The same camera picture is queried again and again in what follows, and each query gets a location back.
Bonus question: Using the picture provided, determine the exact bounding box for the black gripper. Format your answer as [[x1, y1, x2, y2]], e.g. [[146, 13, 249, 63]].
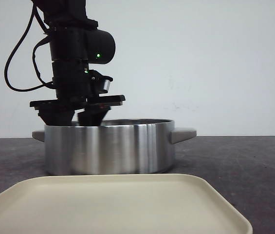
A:
[[30, 60, 125, 126]]

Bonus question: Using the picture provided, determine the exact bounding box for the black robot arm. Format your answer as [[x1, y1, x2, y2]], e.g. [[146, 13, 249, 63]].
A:
[[30, 0, 125, 126]]

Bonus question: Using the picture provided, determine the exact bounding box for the stainless steel pot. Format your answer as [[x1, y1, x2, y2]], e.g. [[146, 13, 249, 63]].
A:
[[32, 118, 197, 176]]

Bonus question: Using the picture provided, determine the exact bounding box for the cream plastic tray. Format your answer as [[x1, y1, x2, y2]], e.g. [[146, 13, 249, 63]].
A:
[[0, 174, 253, 234]]

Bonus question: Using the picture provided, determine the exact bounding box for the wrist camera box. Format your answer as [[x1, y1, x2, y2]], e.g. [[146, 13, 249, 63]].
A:
[[89, 70, 113, 95]]

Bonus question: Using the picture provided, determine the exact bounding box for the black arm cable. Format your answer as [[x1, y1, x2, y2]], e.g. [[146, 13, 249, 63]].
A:
[[4, 4, 55, 93]]

